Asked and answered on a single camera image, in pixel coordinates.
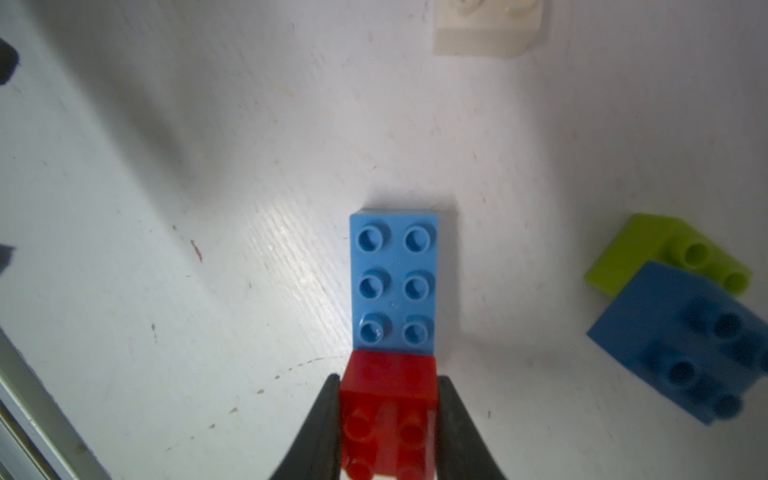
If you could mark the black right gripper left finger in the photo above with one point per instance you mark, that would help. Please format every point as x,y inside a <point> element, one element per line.
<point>316,451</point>

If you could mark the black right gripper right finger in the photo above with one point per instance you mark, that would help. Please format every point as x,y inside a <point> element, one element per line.
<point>461,452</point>

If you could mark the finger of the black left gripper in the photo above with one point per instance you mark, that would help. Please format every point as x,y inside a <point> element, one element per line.
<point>6,256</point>
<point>9,60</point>

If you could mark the red square lego brick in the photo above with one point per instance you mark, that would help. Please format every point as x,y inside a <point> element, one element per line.
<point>389,404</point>

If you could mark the light blue long lego brick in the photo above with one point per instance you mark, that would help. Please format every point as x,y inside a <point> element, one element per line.
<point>394,273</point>

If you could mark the dark blue square lego brick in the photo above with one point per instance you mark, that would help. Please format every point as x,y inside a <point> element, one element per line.
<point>686,337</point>

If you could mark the green square lego brick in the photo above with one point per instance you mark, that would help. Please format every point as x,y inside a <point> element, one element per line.
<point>668,240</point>

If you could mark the white square lego brick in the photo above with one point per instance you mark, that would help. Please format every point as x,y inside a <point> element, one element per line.
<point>485,28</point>

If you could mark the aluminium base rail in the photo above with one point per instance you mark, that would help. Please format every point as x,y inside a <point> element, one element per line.
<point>37,439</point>

